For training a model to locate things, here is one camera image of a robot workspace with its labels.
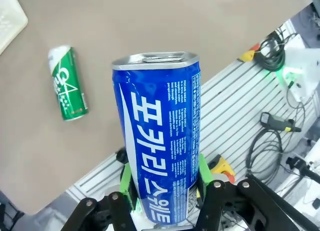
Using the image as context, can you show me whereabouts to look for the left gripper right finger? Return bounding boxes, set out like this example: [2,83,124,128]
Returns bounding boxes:
[194,153,320,231]

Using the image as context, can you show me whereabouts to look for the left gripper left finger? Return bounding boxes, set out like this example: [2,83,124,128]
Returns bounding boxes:
[62,163,141,231]

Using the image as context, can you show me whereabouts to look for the blue Pocari drink can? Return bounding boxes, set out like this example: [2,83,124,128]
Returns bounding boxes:
[111,50,202,224]

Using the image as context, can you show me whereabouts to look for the green drink can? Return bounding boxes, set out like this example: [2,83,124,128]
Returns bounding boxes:
[47,44,90,122]

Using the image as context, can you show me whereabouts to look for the cream folding shopping basket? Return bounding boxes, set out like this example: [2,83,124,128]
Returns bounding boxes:
[0,0,29,56]

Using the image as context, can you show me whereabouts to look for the yellow emergency stop box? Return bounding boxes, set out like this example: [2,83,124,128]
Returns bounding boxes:
[208,153,236,183]
[237,42,262,63]

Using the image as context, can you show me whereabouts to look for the white box with green light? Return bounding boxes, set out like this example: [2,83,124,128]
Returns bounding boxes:
[281,33,320,103]

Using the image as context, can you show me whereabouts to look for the slotted aluminium base frame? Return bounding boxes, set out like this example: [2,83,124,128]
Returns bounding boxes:
[66,59,316,207]

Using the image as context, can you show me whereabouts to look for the grey handheld enabling switch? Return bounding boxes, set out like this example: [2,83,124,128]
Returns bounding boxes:
[259,111,302,133]

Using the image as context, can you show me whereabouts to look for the black coiled cable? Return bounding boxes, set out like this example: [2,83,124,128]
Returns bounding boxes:
[254,28,301,73]

